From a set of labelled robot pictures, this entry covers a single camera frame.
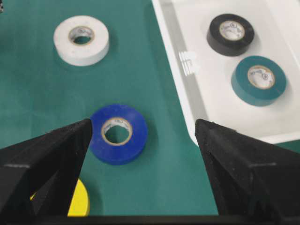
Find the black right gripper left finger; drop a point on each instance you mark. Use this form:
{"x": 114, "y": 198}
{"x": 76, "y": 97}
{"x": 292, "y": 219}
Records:
{"x": 38, "y": 176}

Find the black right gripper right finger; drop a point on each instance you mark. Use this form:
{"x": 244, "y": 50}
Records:
{"x": 250, "y": 177}

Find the green tape roll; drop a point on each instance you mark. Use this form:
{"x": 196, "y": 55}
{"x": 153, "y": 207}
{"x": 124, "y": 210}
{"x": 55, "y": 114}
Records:
{"x": 258, "y": 81}

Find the black tape roll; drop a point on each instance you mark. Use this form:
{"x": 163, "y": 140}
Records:
{"x": 230, "y": 34}

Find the yellow tape roll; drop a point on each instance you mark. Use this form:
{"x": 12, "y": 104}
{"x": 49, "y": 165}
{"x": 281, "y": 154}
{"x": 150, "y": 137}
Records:
{"x": 80, "y": 201}

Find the blue tape roll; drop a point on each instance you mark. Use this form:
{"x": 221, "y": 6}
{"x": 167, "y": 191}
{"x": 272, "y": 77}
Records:
{"x": 119, "y": 134}

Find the white plastic tray case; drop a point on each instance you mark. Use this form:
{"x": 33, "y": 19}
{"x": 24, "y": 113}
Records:
{"x": 203, "y": 77}

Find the white tape roll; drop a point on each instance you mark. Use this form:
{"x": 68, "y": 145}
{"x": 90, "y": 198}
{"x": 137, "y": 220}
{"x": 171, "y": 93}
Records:
{"x": 81, "y": 40}

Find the green table cloth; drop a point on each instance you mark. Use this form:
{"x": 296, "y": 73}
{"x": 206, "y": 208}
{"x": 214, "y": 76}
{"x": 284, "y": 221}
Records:
{"x": 40, "y": 92}

